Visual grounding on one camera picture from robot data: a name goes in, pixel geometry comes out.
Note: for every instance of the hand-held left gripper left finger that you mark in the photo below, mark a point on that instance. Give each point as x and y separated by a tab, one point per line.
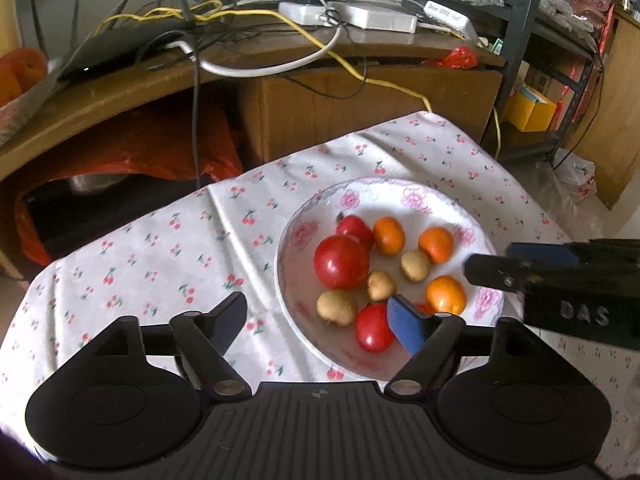
227	321

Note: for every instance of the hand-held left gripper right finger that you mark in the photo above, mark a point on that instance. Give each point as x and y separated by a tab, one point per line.
407	326

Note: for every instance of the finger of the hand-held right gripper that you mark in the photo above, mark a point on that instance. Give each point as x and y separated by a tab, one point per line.
492	271
542	253

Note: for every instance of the small red tomato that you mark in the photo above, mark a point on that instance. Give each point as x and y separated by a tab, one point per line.
424	307
371	329
357	229

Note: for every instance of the small brown kiwi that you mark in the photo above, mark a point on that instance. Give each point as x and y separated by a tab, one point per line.
381	284
415	265
337	306

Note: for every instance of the small orange tangerine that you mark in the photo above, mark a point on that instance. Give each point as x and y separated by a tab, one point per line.
389	235
446	294
436	244

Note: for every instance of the large red tomato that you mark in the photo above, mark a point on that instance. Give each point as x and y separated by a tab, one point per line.
341	261

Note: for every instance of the white floral plate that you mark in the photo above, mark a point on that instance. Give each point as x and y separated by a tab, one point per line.
405	210

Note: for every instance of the white plastic bag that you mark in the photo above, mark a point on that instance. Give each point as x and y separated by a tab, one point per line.
575	175

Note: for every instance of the cherry print tablecloth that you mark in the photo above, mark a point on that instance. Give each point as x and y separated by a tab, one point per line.
175	250

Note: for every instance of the yellow box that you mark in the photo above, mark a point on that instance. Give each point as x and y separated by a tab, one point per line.
530	110

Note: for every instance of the wooden cabinet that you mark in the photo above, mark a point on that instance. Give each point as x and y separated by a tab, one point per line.
615	110

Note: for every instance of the steel pot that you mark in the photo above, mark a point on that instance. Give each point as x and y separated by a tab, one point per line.
97	182

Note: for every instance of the orange red plastic bag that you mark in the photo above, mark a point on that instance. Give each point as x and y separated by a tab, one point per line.
150	145

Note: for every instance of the small red wrapper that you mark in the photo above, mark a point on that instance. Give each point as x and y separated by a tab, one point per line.
455	57

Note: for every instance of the black metal shelf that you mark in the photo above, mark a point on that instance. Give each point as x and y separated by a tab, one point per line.
530	35

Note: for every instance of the curved wooden desk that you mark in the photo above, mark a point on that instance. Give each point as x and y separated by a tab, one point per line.
125	95

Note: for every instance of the white labelled device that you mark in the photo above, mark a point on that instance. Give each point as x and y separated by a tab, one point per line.
450	17

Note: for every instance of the white flat box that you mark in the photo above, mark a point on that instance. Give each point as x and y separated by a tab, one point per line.
375	16

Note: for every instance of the glass fruit dish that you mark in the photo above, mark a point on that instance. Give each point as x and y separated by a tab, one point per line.
25	110

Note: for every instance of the black router with antennas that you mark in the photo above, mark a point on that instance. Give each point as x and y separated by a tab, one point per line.
125	45

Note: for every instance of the white power strip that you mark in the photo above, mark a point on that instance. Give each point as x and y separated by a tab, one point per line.
305	12

